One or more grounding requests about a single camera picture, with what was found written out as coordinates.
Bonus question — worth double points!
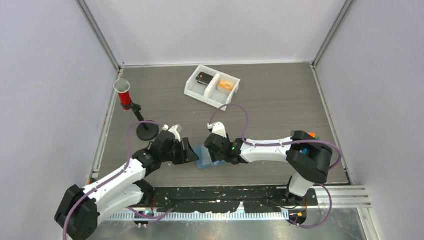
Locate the black card box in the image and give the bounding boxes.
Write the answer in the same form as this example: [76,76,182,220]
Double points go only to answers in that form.
[195,72,214,87]

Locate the orange toy brick arch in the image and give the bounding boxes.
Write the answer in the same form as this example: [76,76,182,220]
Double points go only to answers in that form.
[307,132,318,139]

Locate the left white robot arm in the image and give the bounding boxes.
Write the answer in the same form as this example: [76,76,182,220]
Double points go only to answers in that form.
[54,130,200,240]

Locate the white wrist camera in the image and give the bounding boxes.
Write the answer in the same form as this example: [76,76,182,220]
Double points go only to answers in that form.
[162,124,183,142]
[207,121,227,138]

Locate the white divided plastic bin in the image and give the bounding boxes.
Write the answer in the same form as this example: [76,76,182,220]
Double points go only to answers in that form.
[184,65,241,112]

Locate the orange card box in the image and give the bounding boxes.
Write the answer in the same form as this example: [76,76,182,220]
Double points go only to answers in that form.
[216,79,236,95]

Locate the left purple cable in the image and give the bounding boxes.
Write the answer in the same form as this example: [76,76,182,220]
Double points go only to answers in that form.
[62,120,181,240]

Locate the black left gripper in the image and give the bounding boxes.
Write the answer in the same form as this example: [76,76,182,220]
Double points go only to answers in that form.
[160,137,199,165]

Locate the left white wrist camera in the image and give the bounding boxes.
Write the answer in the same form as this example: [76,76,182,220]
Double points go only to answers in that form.
[162,124,183,142]

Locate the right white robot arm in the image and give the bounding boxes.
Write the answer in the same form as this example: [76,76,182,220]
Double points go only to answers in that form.
[204,130,333,205]

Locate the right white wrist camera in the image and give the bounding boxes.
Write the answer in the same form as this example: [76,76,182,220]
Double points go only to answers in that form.
[207,121,227,138]

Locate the blue leather card holder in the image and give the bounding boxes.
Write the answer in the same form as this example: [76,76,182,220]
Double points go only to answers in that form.
[193,145,227,170]

